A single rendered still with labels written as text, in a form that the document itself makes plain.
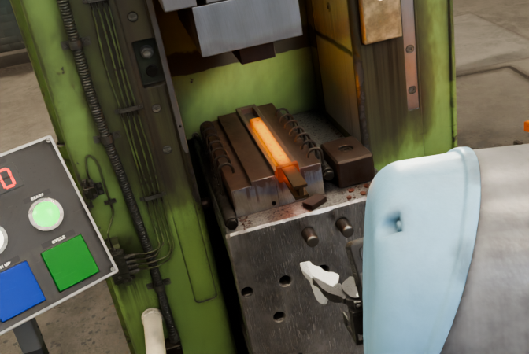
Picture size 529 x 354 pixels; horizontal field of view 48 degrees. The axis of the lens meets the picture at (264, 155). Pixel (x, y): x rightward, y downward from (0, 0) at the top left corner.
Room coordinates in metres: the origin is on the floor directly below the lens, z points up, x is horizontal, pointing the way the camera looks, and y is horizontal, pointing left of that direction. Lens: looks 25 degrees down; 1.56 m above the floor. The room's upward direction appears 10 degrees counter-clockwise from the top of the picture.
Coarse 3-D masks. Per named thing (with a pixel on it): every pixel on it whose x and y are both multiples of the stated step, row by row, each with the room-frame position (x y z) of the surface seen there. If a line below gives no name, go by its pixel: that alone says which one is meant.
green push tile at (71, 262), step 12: (72, 240) 0.91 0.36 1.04; (48, 252) 0.89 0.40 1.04; (60, 252) 0.90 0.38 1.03; (72, 252) 0.90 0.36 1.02; (84, 252) 0.91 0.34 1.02; (48, 264) 0.88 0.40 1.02; (60, 264) 0.88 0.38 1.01; (72, 264) 0.89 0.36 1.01; (84, 264) 0.89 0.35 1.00; (96, 264) 0.90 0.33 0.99; (60, 276) 0.87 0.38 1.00; (72, 276) 0.88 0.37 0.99; (84, 276) 0.88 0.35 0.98; (60, 288) 0.86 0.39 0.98
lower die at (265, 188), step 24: (216, 120) 1.52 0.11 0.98; (240, 120) 1.46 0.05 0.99; (264, 120) 1.41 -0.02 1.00; (216, 144) 1.36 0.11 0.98; (240, 144) 1.31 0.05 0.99; (288, 144) 1.26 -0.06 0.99; (240, 168) 1.20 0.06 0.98; (264, 168) 1.16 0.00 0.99; (312, 168) 1.13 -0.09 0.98; (240, 192) 1.10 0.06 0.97; (264, 192) 1.11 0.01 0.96; (288, 192) 1.12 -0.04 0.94; (312, 192) 1.13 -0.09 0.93
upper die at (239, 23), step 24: (240, 0) 1.12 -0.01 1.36; (264, 0) 1.12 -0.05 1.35; (288, 0) 1.13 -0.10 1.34; (192, 24) 1.16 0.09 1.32; (216, 24) 1.11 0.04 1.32; (240, 24) 1.11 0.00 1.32; (264, 24) 1.12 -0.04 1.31; (288, 24) 1.13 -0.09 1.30; (216, 48) 1.11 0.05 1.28; (240, 48) 1.11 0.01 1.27
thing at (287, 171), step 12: (252, 120) 1.40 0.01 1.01; (264, 132) 1.31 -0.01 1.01; (264, 144) 1.25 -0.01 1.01; (276, 144) 1.23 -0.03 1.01; (276, 156) 1.17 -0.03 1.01; (276, 168) 1.10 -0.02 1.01; (288, 168) 1.09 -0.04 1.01; (288, 180) 1.05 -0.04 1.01; (300, 180) 1.03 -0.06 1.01; (300, 192) 1.01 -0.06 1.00
